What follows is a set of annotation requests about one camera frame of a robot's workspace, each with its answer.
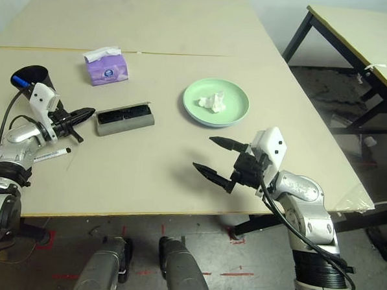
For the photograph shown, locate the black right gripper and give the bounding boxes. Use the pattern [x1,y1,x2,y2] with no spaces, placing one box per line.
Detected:
[191,135,276,197]

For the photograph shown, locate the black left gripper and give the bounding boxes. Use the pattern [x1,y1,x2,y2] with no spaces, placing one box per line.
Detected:
[46,105,97,144]

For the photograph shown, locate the white marker black cap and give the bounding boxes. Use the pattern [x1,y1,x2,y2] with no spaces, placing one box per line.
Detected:
[32,145,72,165]

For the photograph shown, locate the grey glasses case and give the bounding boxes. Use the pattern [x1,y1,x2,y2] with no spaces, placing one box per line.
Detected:
[94,98,157,140]

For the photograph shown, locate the white tissue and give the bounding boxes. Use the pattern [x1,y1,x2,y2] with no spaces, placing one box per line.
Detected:
[194,90,229,114]

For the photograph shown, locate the light green plate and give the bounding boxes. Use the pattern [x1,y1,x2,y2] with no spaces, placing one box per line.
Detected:
[181,77,252,128]

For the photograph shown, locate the light blue plate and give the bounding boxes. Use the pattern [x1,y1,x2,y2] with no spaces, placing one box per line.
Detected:
[186,114,244,130]

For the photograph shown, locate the purple tissue pack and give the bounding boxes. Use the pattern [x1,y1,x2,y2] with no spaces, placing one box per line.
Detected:
[81,44,132,89]

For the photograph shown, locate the black plastic cup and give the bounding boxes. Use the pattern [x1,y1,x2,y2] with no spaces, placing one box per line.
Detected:
[9,64,61,103]

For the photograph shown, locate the short blue marker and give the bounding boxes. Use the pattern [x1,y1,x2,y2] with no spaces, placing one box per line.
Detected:
[11,75,31,88]

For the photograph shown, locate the black table foot bar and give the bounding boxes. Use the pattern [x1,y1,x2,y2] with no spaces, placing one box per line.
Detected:
[18,222,53,245]
[232,199,387,245]

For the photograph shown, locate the grey robot right leg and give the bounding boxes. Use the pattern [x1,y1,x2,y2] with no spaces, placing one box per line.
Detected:
[156,236,215,290]

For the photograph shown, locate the grey robot leg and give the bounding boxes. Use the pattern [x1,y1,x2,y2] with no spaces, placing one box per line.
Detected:
[72,232,134,290]
[156,236,215,290]

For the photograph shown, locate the clear plastic tape piece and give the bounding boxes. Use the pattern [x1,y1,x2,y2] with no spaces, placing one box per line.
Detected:
[337,184,377,214]

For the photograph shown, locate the grey robot left leg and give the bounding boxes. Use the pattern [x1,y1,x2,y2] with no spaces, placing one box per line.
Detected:
[72,232,134,290]

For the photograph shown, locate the white tie strip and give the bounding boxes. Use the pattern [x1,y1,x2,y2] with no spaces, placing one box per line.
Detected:
[364,62,387,72]

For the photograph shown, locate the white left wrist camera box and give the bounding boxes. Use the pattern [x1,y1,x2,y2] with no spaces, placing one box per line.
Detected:
[26,82,62,144]

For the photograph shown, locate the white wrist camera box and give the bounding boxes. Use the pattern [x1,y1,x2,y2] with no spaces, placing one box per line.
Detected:
[26,82,62,144]
[248,125,290,182]

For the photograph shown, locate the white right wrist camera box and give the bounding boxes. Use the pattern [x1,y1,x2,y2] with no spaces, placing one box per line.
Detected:
[248,125,290,182]

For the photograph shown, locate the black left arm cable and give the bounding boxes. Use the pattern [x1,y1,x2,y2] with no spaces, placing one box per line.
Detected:
[0,88,43,157]

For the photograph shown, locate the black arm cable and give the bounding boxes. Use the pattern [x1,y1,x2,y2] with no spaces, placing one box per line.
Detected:
[0,88,43,157]
[253,174,363,290]

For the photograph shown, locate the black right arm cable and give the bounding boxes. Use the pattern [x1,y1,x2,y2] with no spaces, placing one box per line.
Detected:
[253,174,363,290]

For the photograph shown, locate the side table black frame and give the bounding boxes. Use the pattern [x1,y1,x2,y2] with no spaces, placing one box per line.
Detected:
[277,3,387,152]

